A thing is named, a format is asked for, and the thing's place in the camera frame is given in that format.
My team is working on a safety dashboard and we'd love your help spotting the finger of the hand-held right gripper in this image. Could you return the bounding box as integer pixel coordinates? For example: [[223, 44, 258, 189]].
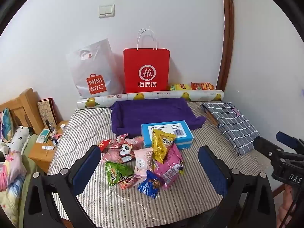
[[253, 136, 285, 164], [275, 131, 304, 151]]

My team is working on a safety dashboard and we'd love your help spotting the pink patterned blanket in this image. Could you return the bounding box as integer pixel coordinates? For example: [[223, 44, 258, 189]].
[[0, 145, 26, 192]]

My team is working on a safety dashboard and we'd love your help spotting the blue cardboard box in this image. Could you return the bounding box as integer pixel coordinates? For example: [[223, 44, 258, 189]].
[[141, 120, 194, 150]]

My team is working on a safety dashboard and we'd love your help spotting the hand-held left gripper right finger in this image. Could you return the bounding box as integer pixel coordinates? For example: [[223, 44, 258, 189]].
[[198, 145, 277, 228]]

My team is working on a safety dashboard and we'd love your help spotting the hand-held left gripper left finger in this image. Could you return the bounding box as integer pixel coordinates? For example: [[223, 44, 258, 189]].
[[23, 145, 102, 228]]

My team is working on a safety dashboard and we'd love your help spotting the red snack packet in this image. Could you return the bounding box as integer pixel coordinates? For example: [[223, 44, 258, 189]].
[[98, 139, 112, 153]]

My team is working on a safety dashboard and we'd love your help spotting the large pink snack packet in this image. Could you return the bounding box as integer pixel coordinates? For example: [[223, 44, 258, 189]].
[[153, 144, 185, 190]]

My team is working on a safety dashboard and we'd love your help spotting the white dotted pillow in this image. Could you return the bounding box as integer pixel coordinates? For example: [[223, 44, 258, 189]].
[[6, 126, 31, 151]]

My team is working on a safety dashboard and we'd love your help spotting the white light switch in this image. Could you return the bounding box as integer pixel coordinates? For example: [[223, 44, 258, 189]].
[[99, 3, 115, 19]]

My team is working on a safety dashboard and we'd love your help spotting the red paper bag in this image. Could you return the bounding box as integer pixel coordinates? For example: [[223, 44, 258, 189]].
[[123, 28, 171, 93]]

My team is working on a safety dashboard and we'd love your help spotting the colourful pillow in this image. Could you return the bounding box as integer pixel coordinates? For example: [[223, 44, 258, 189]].
[[0, 108, 12, 143]]

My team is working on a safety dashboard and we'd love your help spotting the teal tissue pack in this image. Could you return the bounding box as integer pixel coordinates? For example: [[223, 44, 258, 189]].
[[38, 128, 50, 144]]

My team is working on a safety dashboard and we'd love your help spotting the yellow chip bag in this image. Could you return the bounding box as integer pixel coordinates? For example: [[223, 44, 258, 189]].
[[169, 83, 192, 91]]

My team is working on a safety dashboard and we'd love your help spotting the brown wooden door frame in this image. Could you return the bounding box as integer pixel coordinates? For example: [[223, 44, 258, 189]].
[[217, 0, 234, 91]]

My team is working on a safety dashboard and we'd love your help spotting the peach pink snack packet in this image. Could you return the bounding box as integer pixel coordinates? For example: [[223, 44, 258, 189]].
[[101, 147, 123, 164]]

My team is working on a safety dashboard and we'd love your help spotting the striped table cover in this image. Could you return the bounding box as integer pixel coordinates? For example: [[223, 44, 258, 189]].
[[47, 101, 271, 221]]

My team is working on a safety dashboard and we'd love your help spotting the strawberry print snack packet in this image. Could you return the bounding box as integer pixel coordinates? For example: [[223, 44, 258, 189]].
[[118, 174, 140, 190]]

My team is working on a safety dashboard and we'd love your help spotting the pink white snack packet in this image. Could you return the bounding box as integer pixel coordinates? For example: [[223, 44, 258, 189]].
[[133, 148, 154, 177]]

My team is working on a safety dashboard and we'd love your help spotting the panda print snack packet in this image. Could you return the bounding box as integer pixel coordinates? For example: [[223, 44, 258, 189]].
[[119, 141, 137, 163]]

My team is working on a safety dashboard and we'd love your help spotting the folded grey plaid cloth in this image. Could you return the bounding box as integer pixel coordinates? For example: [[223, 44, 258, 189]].
[[201, 102, 262, 156]]

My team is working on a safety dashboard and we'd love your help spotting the yellow snack packet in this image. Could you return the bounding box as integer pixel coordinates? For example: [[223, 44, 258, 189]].
[[151, 129, 177, 164]]

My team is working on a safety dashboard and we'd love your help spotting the orange chip bag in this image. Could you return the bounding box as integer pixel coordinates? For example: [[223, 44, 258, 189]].
[[191, 82, 214, 91]]

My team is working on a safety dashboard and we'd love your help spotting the green snack packet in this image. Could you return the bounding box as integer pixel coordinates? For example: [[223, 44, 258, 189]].
[[105, 161, 134, 187]]

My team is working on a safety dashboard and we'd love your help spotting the white plastic shopping bag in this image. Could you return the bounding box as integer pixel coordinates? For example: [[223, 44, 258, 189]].
[[65, 38, 124, 99]]

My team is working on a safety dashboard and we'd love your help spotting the patterned hardcover book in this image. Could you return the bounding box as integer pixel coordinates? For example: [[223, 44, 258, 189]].
[[37, 97, 58, 127]]

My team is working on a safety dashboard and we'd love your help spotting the lemon print wallpaper roll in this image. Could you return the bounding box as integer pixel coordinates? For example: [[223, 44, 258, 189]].
[[76, 89, 225, 110]]

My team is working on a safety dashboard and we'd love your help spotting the person's right hand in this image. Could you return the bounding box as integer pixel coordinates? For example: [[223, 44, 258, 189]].
[[278, 185, 298, 228]]

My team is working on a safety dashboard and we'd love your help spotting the wooden bedside table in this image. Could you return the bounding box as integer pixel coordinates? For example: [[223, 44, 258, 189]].
[[28, 120, 69, 174]]

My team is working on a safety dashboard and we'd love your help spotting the small pink snack packet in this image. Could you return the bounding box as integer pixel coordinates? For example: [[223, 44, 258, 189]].
[[114, 134, 129, 146], [128, 136, 144, 150]]

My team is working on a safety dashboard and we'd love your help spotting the blue snack packet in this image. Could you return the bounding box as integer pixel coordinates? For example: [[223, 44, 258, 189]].
[[137, 170, 164, 199]]

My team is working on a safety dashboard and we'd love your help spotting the purple cloth basket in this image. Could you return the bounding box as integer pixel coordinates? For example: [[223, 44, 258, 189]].
[[110, 98, 206, 139]]

